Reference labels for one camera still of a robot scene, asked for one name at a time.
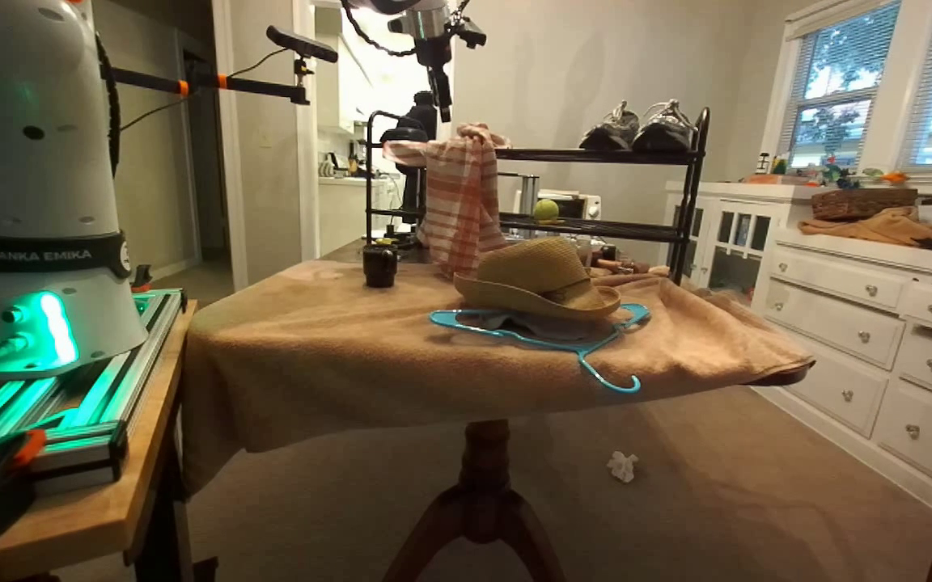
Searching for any white dresser with drawers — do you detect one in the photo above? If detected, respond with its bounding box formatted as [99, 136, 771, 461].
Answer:
[753, 230, 932, 513]

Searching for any wooden bench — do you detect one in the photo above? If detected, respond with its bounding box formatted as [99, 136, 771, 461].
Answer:
[0, 302, 201, 582]

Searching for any dark brown ceramic mug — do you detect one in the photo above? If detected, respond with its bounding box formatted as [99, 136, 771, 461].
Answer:
[360, 241, 402, 291]

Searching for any crumpled white paper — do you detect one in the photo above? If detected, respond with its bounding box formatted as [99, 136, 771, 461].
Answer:
[606, 448, 640, 484]

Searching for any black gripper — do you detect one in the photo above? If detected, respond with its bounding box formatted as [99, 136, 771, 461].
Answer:
[417, 25, 460, 123]

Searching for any white glass door cabinet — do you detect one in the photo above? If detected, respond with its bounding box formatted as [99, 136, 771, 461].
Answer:
[667, 182, 816, 309]

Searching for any white framed window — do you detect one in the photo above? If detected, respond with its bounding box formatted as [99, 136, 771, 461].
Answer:
[766, 0, 932, 182]

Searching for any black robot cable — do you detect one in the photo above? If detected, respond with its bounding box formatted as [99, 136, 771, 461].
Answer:
[338, 0, 421, 59]

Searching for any brown wicker basket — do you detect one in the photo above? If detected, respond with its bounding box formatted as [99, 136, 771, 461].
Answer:
[808, 184, 923, 222]

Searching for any orange white striped tea towel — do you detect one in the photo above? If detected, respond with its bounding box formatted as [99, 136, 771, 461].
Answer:
[382, 123, 513, 284]

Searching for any black metal shoe rack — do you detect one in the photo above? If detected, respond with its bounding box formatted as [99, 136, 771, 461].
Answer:
[363, 104, 717, 284]

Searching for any woven straw hat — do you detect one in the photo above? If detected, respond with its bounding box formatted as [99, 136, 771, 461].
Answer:
[451, 236, 625, 324]

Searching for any wooden table pedestal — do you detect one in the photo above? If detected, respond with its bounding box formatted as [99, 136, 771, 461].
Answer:
[380, 416, 568, 582]

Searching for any brown tablecloth table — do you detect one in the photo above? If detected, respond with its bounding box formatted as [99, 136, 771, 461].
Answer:
[180, 254, 820, 499]

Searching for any silver metal container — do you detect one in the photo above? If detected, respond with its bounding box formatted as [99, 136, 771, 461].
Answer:
[497, 169, 543, 216]

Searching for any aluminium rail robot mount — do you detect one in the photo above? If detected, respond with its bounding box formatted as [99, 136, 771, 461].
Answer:
[0, 284, 188, 499]

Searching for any teal clothes hanger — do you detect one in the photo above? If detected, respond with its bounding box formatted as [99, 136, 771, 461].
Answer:
[427, 302, 655, 399]

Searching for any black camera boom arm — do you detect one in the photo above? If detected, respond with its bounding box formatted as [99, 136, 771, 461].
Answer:
[106, 21, 342, 111]

